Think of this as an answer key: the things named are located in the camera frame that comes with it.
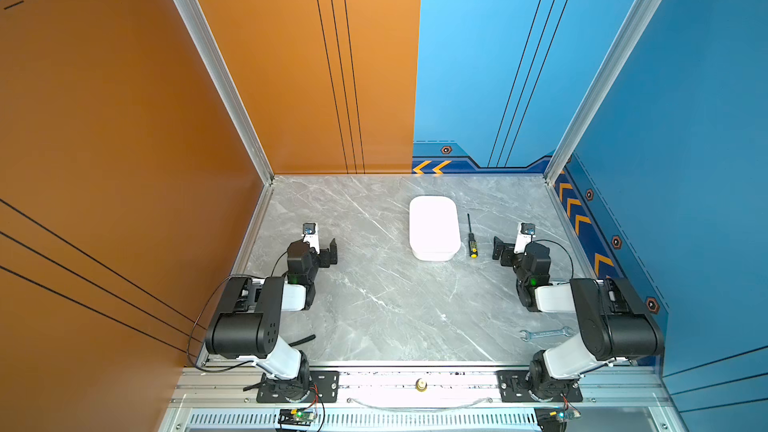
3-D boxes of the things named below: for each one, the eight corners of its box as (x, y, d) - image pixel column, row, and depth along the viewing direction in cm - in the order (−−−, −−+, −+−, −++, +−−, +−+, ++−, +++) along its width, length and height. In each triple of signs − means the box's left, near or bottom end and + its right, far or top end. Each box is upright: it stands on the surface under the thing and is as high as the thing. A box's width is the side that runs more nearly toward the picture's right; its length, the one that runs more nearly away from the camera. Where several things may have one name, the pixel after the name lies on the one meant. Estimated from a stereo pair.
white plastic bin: (410, 261, 98) (411, 251, 93) (408, 207, 112) (409, 196, 107) (460, 261, 98) (463, 251, 93) (451, 207, 112) (454, 196, 107)
